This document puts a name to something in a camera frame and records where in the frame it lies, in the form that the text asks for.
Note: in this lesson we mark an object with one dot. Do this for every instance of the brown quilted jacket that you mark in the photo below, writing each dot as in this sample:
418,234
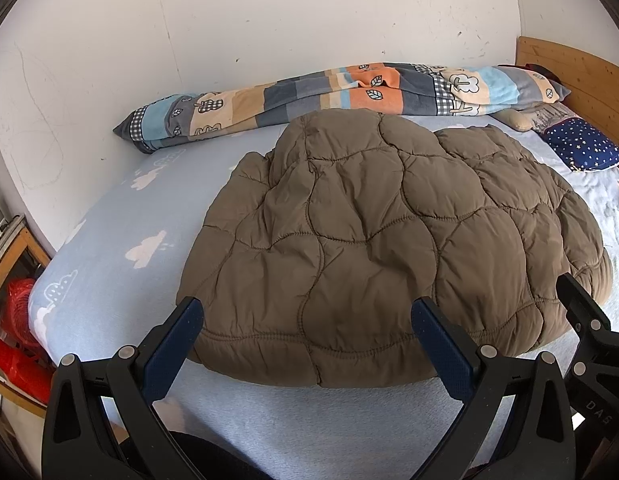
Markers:
364,240

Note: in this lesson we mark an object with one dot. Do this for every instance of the wooden shelf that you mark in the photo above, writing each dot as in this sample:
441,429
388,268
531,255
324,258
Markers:
19,245

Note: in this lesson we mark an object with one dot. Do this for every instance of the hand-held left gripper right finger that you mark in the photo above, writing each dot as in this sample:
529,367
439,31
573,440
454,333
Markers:
442,355

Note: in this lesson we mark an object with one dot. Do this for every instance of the blue star-print pillow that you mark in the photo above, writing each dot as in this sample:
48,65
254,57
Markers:
584,145

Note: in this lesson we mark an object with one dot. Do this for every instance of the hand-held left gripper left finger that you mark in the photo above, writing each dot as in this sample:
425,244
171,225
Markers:
172,350

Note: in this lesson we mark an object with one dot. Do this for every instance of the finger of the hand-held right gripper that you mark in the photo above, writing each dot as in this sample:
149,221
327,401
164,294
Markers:
584,305

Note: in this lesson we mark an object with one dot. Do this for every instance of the red plastic basket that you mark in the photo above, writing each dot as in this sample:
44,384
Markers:
19,365
19,305

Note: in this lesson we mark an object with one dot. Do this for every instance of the wooden headboard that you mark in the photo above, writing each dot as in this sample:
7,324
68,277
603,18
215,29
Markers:
579,75

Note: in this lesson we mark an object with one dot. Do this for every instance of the bed with light blue sheet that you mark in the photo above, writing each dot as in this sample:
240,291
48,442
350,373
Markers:
114,240

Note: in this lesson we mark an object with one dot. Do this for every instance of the dark red cushion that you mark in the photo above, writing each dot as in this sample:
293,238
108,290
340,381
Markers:
539,69

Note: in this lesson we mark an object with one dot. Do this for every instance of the rolled patchwork blanket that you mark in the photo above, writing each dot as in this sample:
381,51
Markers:
369,90

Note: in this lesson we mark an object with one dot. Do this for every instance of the grey metal rack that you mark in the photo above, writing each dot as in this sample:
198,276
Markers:
1,230

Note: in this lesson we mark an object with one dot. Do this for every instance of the beige plush pillow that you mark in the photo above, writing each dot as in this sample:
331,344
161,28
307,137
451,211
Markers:
519,119

